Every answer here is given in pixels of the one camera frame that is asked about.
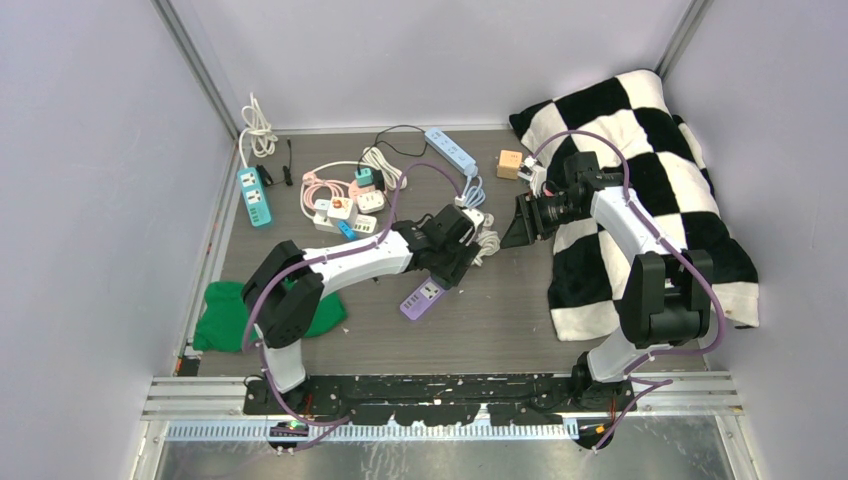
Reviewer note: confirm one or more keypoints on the green cloth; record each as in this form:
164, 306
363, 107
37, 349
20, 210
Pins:
223, 322

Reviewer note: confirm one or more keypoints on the teal small plug adapter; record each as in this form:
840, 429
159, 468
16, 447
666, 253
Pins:
364, 177

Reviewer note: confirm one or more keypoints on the orange cube adapter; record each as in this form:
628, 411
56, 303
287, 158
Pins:
508, 164

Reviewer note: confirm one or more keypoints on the light blue power strip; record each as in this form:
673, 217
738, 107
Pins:
452, 152

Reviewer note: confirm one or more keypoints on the white cube socket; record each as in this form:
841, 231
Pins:
342, 209

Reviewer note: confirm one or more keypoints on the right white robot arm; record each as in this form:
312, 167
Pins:
667, 296

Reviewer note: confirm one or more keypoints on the blue small adapter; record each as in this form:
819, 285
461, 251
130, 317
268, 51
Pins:
347, 231

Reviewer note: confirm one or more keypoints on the black white checkered blanket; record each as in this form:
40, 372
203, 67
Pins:
625, 121

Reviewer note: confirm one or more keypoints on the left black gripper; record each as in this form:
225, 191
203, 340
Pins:
452, 273

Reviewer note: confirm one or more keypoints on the white multi-port charger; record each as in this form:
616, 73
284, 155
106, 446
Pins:
364, 225

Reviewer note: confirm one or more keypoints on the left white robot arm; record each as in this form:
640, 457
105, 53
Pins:
284, 293

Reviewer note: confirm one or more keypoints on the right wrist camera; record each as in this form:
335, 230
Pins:
533, 173

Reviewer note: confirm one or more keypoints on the purple socket adapter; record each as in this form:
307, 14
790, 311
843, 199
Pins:
422, 299

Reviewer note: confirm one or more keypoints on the teal power strip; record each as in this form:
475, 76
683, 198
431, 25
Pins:
252, 181

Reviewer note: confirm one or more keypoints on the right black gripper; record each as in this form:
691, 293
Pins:
528, 224

